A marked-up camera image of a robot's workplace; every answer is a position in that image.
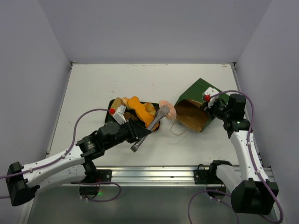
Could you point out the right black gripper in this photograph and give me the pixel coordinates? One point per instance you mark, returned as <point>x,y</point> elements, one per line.
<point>212,110</point>

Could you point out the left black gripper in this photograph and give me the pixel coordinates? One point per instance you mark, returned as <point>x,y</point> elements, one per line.
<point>135,130</point>

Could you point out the long orange twisted bread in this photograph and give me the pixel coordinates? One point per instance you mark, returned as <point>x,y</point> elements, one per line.
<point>135,104</point>

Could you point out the green paper bag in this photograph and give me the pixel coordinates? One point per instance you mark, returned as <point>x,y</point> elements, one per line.
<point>188,106</point>

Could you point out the round glazed pastry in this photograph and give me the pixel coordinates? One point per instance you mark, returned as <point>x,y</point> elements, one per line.
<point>150,109</point>

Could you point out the metal tongs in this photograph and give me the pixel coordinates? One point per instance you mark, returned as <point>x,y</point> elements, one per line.
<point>161,113</point>

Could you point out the pink round bread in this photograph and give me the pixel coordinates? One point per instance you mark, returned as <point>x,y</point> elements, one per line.
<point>171,111</point>

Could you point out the small round bread roll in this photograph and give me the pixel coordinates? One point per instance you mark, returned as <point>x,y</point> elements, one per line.
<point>125,102</point>

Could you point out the toasted bread slice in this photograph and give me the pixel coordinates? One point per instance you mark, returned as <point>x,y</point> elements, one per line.
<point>116,103</point>

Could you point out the brown pretzel bread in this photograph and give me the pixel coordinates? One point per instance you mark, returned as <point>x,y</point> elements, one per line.
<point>128,116</point>

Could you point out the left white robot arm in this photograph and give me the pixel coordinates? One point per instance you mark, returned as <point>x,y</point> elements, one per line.
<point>72,165</point>

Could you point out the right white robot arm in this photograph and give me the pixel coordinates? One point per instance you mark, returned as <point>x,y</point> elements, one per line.
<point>251,192</point>

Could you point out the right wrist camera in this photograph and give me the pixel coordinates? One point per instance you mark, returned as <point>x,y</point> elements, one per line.
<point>210,95</point>

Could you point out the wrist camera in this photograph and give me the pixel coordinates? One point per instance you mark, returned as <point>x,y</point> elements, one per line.
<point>119,115</point>
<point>210,95</point>

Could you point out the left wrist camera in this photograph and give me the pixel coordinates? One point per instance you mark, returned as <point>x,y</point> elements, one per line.
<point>119,115</point>

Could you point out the aluminium rail frame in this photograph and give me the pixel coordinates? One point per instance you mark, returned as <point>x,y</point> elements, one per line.
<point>167,157</point>

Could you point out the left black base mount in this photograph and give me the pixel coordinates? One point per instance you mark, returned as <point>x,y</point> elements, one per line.
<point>101,175</point>

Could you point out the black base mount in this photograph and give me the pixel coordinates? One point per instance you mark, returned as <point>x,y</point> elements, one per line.
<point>205,176</point>
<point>101,175</point>

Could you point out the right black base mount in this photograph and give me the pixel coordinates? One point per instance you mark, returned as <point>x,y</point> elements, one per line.
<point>205,176</point>

